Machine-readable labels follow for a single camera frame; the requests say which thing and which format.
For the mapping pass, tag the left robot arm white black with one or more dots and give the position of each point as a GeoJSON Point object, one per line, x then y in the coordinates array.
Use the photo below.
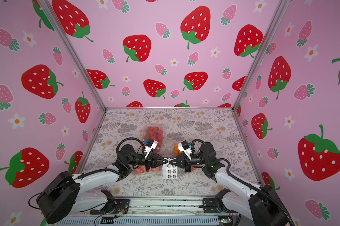
{"type": "Point", "coordinates": [67, 193]}

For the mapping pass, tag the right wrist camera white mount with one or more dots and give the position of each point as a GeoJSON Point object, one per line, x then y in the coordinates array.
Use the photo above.
{"type": "Point", "coordinates": [185, 148]}

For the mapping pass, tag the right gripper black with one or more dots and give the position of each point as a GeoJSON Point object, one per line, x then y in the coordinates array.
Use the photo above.
{"type": "Point", "coordinates": [185, 161]}

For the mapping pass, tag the clear strawberry box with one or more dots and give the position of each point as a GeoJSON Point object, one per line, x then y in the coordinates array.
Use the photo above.
{"type": "Point", "coordinates": [154, 132]}

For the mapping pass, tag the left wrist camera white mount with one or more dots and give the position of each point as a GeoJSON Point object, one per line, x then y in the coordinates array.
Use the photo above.
{"type": "Point", "coordinates": [150, 145]}

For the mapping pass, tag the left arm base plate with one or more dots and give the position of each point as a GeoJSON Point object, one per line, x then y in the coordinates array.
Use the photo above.
{"type": "Point", "coordinates": [113, 207]}

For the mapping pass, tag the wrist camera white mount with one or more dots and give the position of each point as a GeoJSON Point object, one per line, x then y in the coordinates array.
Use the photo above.
{"type": "Point", "coordinates": [150, 145]}
{"type": "Point", "coordinates": [185, 148]}

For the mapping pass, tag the clear large peach box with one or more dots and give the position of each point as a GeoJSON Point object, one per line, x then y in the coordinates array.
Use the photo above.
{"type": "Point", "coordinates": [141, 170]}

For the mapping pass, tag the clear small peach box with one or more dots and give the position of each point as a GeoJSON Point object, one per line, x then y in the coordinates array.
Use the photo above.
{"type": "Point", "coordinates": [194, 169]}

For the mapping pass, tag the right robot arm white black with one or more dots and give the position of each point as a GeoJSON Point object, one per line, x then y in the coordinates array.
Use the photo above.
{"type": "Point", "coordinates": [261, 204]}

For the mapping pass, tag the white sticker sheet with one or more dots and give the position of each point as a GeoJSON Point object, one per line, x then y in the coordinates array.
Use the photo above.
{"type": "Point", "coordinates": [169, 171]}

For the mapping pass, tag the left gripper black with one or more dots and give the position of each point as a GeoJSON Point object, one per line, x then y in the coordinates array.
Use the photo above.
{"type": "Point", "coordinates": [155, 161]}

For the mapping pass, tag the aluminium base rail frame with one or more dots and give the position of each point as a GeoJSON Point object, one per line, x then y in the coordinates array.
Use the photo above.
{"type": "Point", "coordinates": [169, 211]}

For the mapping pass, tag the clear orange kumquat box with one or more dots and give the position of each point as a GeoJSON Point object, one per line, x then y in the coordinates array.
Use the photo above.
{"type": "Point", "coordinates": [176, 148]}

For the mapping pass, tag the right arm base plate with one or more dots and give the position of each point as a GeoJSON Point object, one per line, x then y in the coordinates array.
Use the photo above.
{"type": "Point", "coordinates": [215, 206]}

